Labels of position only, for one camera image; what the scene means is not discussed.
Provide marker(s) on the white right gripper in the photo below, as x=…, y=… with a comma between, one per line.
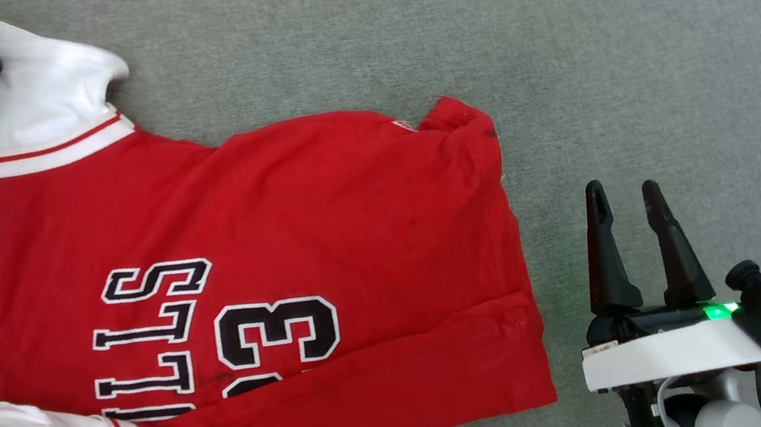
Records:
x=666, y=350

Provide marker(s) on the red and white basketball jersey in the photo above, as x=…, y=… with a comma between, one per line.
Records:
x=349, y=224

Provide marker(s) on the grey fabric sofa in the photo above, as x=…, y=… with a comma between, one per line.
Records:
x=305, y=9

